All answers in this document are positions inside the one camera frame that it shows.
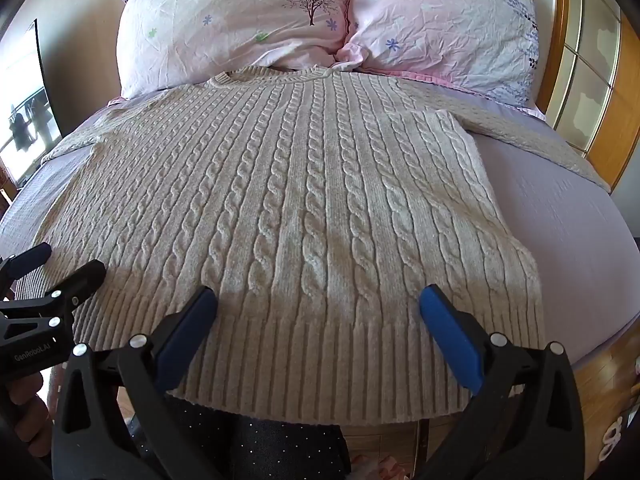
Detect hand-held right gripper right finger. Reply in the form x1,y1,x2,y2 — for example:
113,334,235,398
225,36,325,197
419,284,587,480

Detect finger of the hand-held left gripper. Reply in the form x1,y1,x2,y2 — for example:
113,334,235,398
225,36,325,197
27,259,107,323
0,242,53,283

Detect white grey object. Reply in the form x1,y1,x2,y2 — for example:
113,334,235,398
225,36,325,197
597,407,640,467

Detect person's left hand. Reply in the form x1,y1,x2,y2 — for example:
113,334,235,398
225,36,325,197
6,371,52,442

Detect pink pillow with flower print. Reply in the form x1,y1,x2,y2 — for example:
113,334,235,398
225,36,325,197
332,0,545,113

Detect person's dark dotted pants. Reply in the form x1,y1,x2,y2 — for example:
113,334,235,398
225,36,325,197
134,394,352,480

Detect wooden headboard with glass panels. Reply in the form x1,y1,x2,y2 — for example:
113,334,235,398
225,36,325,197
537,0,640,188

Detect beige cable-knit sweater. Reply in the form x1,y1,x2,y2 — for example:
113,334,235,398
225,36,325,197
12,64,614,423

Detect pink pillow with tree print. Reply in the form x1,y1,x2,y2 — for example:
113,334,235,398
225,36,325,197
116,0,354,101

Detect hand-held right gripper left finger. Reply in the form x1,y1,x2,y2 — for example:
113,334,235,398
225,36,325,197
52,286,219,480

